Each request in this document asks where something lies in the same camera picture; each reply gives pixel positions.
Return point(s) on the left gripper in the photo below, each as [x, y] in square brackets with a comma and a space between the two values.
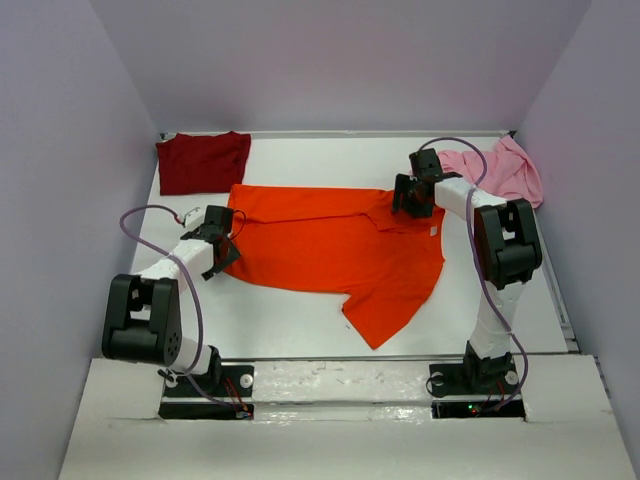
[232, 256]

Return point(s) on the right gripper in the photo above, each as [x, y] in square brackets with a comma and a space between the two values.
[401, 185]

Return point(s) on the orange t-shirt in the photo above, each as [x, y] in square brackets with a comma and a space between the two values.
[340, 241]

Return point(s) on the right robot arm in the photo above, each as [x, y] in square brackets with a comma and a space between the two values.
[506, 252]

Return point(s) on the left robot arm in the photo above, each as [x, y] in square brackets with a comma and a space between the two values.
[155, 316]

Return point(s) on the dark red folded t-shirt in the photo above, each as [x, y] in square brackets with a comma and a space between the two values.
[201, 164]

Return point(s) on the pink t-shirt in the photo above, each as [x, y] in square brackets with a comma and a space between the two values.
[511, 173]

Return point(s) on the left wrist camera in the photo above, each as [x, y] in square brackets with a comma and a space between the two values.
[193, 218]

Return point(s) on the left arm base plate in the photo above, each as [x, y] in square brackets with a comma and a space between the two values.
[229, 400]

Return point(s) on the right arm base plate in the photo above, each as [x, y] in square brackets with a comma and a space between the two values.
[455, 397]

